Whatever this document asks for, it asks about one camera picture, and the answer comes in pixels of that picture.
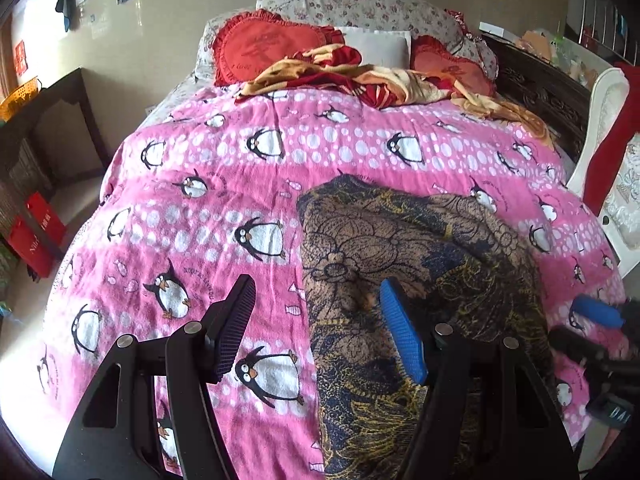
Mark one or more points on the pink penguin blanket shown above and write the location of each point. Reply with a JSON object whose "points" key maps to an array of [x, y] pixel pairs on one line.
{"points": [[200, 200]]}

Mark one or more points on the red wall sticker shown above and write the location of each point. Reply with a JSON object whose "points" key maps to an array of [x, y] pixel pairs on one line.
{"points": [[21, 60]]}

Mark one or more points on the dark carved wooden headboard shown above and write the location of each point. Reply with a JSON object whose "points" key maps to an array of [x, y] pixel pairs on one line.
{"points": [[545, 90]]}

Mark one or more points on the dark hanging cloth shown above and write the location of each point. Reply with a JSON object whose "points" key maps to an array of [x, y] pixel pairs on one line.
{"points": [[64, 2]]}

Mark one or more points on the red orange fleece blanket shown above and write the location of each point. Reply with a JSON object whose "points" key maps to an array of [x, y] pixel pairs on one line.
{"points": [[395, 82]]}

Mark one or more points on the orange plastic basket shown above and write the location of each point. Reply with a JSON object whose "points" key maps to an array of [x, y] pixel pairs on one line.
{"points": [[17, 100]]}

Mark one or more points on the red paper bag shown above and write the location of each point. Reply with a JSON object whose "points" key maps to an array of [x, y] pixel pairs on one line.
{"points": [[45, 217], [30, 247]]}

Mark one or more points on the dark wooden table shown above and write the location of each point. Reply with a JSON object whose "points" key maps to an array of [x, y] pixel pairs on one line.
{"points": [[65, 95]]}

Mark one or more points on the white furniture frame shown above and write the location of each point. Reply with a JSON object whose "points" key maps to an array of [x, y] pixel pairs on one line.
{"points": [[607, 105]]}

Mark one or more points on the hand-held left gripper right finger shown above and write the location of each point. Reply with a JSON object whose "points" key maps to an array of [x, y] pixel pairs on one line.
{"points": [[402, 332]]}

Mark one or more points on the red hanging cloth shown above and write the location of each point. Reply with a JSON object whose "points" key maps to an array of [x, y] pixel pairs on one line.
{"points": [[607, 160]]}

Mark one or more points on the red heart ruffled pillow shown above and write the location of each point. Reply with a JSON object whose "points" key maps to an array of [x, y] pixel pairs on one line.
{"points": [[260, 50], [445, 70]]}

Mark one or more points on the small white pillow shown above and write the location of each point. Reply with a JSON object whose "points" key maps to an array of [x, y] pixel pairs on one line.
{"points": [[375, 47]]}

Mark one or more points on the pile of plastic bags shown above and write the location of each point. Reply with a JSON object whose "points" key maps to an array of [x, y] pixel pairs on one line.
{"points": [[560, 50]]}

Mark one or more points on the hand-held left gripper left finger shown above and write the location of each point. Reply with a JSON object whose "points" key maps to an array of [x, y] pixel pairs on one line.
{"points": [[232, 330]]}

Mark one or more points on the white flat box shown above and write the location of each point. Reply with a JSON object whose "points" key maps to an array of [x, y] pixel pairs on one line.
{"points": [[495, 31]]}

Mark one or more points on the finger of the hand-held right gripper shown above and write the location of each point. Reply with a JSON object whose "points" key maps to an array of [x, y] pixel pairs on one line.
{"points": [[597, 311], [577, 345]]}

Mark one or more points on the blue gold floral garment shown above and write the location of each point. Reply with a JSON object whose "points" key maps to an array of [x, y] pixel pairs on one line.
{"points": [[360, 240]]}

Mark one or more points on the long floral pillow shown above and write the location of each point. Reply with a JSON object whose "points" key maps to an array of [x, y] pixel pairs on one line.
{"points": [[370, 7]]}

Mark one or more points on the white metal rack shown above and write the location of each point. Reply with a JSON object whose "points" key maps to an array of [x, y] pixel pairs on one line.
{"points": [[607, 20]]}

